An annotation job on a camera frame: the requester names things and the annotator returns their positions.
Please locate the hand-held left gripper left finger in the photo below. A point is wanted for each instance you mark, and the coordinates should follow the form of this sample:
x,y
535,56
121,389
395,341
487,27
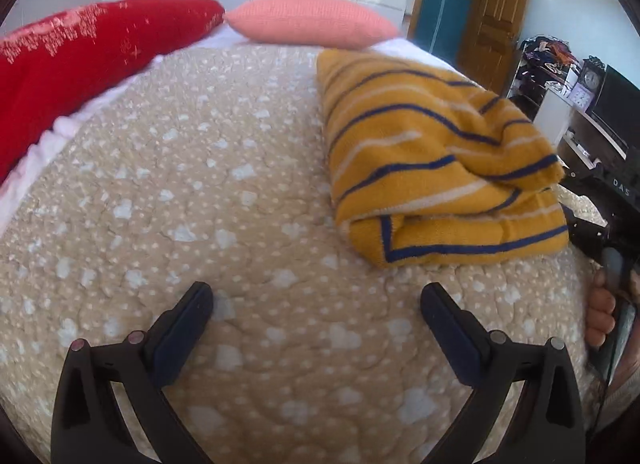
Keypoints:
x,y
181,336

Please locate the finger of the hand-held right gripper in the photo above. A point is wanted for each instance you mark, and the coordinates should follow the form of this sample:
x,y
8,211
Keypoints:
x,y
582,181
587,234

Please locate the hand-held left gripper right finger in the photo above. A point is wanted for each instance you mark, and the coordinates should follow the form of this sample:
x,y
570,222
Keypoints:
x,y
454,336

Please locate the yellow striped knit sweater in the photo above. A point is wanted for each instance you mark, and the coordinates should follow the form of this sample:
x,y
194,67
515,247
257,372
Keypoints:
x,y
425,153

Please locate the rack with clothes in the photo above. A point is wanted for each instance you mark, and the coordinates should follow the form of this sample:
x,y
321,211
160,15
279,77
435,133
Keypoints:
x,y
545,58

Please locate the person's right hand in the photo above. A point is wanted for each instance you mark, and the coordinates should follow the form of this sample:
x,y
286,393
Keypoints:
x,y
600,311

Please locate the dark television stand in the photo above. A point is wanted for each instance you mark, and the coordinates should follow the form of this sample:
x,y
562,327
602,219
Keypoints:
x,y
580,143

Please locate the white cabinet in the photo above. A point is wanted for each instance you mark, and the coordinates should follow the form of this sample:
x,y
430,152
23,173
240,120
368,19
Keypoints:
x,y
552,113

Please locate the black television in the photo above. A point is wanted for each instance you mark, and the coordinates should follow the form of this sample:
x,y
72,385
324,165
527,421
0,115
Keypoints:
x,y
620,108

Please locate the small purple clock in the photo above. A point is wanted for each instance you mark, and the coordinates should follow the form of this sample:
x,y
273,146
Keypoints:
x,y
581,95

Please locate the black ornate clock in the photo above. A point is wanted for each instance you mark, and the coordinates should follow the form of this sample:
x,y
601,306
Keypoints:
x,y
592,78

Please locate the beige dotted quilted blanket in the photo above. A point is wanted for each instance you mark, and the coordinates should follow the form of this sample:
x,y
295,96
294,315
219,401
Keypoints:
x,y
200,168

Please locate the wooden panel door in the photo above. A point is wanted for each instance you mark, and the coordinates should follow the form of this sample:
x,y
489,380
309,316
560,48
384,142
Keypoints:
x,y
500,18

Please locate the red floral pillow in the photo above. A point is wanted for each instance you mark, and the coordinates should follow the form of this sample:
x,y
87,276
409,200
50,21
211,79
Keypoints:
x,y
75,63

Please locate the pink waffle pillow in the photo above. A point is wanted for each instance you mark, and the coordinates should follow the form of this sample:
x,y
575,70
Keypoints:
x,y
310,18

